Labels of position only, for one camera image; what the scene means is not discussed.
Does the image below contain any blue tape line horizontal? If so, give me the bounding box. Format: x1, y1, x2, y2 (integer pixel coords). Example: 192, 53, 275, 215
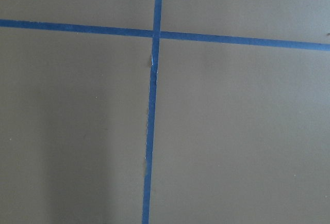
1, 19, 329, 51

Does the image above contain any blue tape line vertical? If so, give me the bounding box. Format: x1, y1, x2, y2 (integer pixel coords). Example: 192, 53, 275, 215
141, 0, 162, 224

